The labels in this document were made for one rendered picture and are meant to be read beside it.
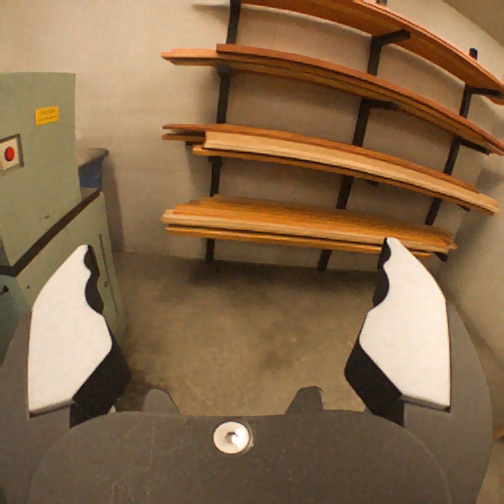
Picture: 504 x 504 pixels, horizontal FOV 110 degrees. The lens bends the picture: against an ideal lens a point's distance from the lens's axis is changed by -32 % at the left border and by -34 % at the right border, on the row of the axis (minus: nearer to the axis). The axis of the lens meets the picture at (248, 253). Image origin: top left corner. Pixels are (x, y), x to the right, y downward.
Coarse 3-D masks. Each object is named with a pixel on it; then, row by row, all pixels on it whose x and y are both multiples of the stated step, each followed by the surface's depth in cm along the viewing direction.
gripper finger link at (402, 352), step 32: (384, 256) 10; (384, 288) 8; (416, 288) 7; (384, 320) 6; (416, 320) 6; (352, 352) 6; (384, 352) 5; (416, 352) 5; (448, 352) 5; (352, 384) 6; (384, 384) 5; (416, 384) 5; (448, 384) 4
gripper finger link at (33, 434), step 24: (24, 336) 5; (24, 360) 5; (0, 384) 4; (24, 384) 4; (0, 408) 3; (24, 408) 4; (72, 408) 4; (0, 432) 3; (24, 432) 3; (48, 432) 3; (0, 456) 2; (24, 456) 3; (0, 480) 2; (24, 480) 2
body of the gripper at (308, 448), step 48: (96, 432) 3; (144, 432) 4; (192, 432) 4; (240, 432) 4; (288, 432) 4; (336, 432) 4; (384, 432) 3; (48, 480) 2; (96, 480) 3; (144, 480) 3; (192, 480) 3; (240, 480) 3; (288, 480) 3; (336, 480) 3; (384, 480) 3; (432, 480) 2
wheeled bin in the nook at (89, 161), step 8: (80, 152) 138; (88, 152) 140; (96, 152) 144; (104, 152) 151; (80, 160) 126; (88, 160) 131; (96, 160) 141; (80, 168) 122; (88, 168) 138; (96, 168) 151; (80, 176) 130; (88, 176) 141; (96, 176) 154; (80, 184) 133; (88, 184) 144; (96, 184) 157
